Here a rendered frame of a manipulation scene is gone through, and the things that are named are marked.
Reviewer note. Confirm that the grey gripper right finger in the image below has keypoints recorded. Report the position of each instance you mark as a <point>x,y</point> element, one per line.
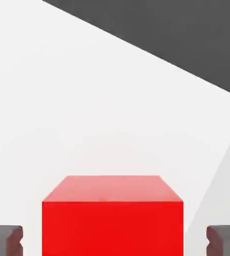
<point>227,242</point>

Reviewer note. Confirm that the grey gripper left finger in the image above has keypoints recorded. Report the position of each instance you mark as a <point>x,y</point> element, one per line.
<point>0,242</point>

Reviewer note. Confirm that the small red cube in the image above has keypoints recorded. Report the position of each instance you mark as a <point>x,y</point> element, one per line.
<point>112,226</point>

